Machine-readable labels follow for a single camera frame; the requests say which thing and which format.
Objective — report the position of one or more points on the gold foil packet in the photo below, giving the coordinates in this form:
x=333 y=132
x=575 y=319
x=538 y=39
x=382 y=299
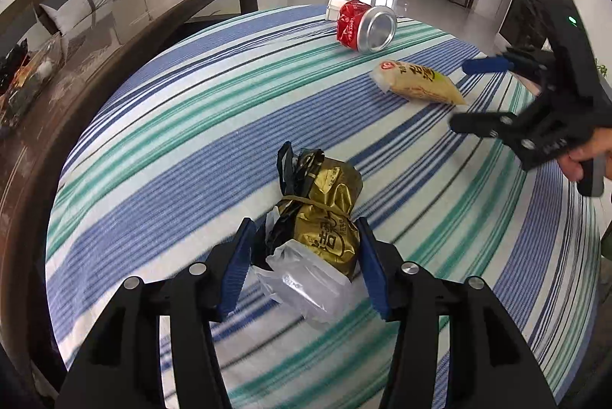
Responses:
x=330 y=218

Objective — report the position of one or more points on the glass snack tray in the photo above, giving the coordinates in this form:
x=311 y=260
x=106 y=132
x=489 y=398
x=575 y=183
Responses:
x=33 y=74

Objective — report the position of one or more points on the small white box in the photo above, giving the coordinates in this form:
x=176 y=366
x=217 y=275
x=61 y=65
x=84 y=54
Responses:
x=333 y=7

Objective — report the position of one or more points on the red drink can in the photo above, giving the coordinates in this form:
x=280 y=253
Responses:
x=354 y=24

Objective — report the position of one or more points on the person's right hand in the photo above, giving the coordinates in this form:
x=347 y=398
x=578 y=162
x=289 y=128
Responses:
x=597 y=146

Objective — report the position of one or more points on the black television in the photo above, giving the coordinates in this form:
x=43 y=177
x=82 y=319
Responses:
x=514 y=26

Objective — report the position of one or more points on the dark wooden coffee table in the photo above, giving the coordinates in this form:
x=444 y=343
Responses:
x=143 y=17

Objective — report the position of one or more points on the blue green striped tablecloth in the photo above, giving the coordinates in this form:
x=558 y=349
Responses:
x=191 y=151

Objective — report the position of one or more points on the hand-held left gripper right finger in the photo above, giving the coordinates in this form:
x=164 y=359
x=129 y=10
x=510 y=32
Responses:
x=375 y=265

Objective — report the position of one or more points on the grey and white pillow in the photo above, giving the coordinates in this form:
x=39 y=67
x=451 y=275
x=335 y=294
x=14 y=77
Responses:
x=81 y=3

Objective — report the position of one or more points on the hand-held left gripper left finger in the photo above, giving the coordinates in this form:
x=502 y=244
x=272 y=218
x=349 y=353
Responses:
x=234 y=270

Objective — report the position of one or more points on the yellow sauce packet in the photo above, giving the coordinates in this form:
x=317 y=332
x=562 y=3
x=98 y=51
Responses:
x=420 y=84

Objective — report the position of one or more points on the clear plastic bag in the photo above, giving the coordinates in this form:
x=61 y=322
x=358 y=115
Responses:
x=306 y=289

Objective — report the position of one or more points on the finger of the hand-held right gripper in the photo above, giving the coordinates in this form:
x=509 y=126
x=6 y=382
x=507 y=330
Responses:
x=478 y=122
x=485 y=65

